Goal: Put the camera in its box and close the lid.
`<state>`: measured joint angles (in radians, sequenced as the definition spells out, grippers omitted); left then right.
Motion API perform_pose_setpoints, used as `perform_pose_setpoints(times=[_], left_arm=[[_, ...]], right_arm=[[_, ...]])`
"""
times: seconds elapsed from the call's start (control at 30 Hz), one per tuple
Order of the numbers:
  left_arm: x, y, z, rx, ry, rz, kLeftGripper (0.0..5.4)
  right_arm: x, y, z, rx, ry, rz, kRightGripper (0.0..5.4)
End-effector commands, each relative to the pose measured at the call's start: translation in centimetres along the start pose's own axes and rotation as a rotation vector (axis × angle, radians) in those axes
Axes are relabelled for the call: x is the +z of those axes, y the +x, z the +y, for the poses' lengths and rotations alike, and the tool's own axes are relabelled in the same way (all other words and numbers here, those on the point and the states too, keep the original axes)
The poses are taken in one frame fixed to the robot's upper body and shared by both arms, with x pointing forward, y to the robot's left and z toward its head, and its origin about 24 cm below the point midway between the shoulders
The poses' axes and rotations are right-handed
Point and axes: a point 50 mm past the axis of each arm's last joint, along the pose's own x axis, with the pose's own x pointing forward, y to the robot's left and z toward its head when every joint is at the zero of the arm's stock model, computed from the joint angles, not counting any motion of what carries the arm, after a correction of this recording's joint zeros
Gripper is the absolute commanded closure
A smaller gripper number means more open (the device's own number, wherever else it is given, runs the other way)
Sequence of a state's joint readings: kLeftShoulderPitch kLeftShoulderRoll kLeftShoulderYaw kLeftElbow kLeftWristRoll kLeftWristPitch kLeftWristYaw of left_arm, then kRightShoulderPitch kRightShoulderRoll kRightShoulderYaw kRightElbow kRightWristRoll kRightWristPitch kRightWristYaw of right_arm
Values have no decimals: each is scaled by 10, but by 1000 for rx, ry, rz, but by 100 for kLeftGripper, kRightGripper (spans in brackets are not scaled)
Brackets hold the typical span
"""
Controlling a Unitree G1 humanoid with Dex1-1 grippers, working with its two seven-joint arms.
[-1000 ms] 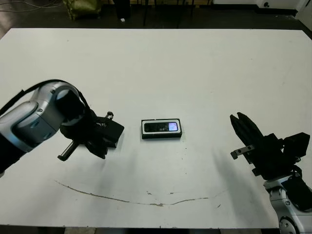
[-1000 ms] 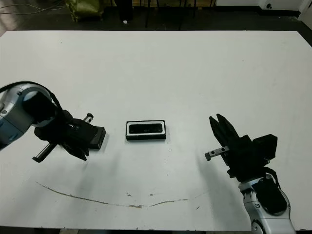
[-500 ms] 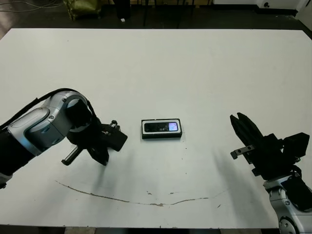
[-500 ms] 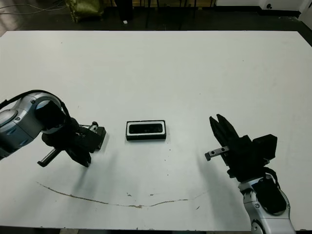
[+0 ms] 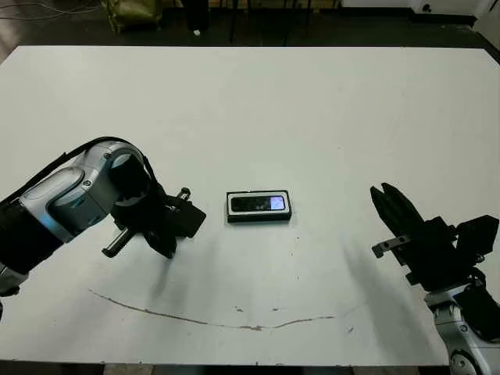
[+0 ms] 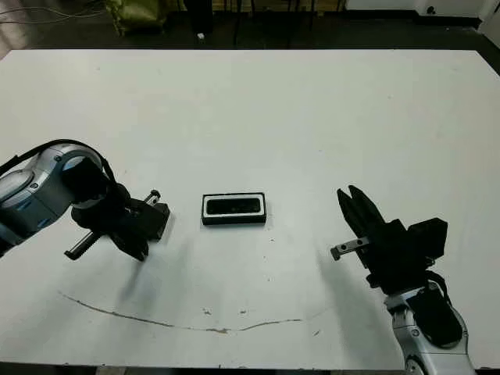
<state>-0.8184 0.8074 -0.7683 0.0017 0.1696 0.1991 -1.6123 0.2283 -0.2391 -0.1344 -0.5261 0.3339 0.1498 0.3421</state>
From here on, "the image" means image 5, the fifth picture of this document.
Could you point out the black box white insert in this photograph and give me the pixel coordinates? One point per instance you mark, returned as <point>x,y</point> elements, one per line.
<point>258,218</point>

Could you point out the black slim camera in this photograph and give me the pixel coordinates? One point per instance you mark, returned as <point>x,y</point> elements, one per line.
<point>250,203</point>

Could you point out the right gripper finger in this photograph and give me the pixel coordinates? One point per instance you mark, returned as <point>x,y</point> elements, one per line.
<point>404,213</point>
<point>384,211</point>

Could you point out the black box lid silver print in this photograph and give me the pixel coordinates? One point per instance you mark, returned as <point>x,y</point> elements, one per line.
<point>191,220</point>

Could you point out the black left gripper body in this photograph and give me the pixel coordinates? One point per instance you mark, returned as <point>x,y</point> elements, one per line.
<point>156,215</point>

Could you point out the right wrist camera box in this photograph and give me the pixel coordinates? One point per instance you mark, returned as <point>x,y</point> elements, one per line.
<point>478,234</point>

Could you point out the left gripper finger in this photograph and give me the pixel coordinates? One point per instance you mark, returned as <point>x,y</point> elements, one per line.
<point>164,244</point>

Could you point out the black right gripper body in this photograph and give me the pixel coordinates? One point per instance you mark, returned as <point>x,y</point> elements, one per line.
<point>433,254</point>

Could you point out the green plastic bag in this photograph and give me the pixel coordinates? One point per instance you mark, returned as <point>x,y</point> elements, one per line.
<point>131,15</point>

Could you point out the black round wall socket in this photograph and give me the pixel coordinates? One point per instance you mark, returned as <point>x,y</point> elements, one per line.
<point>426,7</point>

